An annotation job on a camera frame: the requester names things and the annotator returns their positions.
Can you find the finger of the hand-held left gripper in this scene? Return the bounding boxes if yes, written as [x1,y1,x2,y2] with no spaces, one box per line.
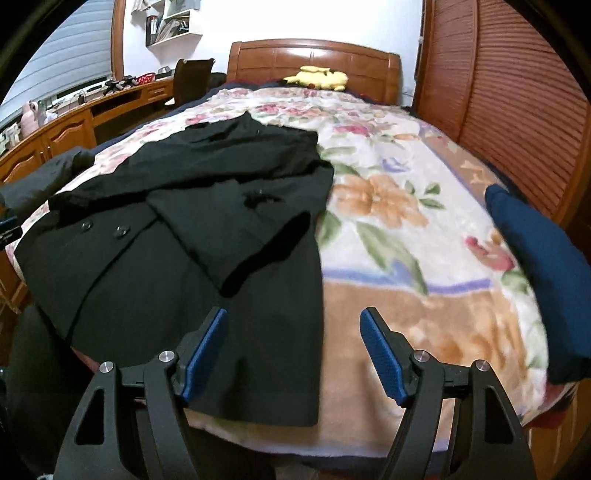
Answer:
[0,215,22,246]

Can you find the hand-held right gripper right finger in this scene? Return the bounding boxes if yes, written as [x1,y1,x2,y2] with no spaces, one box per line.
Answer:
[360,307,536,480]

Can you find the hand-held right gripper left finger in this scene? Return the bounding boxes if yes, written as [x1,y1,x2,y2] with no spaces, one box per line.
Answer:
[54,306,229,480]

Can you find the black buttoned coat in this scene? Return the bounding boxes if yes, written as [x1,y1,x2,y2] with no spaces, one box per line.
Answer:
[0,112,335,428]

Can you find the floral blanket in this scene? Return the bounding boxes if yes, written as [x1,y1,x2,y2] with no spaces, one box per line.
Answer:
[18,85,563,457]

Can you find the white desk ornament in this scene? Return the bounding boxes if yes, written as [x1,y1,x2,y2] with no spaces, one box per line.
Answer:
[0,124,22,154]

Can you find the wooden desk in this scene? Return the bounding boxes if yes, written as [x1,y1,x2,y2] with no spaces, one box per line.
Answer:
[0,76,177,319]

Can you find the person's dark pants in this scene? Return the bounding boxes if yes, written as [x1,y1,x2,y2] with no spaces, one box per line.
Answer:
[7,305,95,472]

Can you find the grey window blind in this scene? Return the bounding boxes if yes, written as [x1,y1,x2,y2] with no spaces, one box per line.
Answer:
[0,0,117,121]

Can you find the dark blue cloth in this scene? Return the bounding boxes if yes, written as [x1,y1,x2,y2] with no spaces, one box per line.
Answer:
[485,184,591,385]

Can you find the brown chair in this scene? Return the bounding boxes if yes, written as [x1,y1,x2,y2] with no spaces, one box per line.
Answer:
[165,58,217,108]

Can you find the yellow plush toy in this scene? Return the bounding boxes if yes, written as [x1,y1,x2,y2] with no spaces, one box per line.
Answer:
[283,65,350,92]

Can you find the wooden louvered wardrobe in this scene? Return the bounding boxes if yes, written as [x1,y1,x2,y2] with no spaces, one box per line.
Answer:
[412,0,591,232]

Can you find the wooden bed headboard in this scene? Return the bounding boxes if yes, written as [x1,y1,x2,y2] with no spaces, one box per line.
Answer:
[226,40,402,105]

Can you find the white wall shelf unit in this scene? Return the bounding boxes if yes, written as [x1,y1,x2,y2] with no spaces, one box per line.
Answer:
[131,0,204,47]

